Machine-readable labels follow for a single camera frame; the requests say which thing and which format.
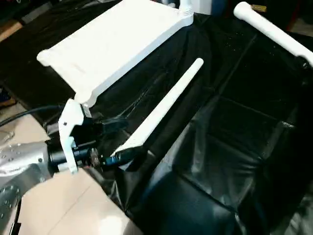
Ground white plastic table leg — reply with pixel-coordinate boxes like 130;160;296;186
233;2;313;68
176;0;194;15
112;58;204;171

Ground white plastic table top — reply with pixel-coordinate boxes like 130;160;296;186
37;0;195;106

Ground black work mat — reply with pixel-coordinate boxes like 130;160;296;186
0;0;313;235

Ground black left wrist camera cable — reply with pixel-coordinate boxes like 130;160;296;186
0;105;67;129

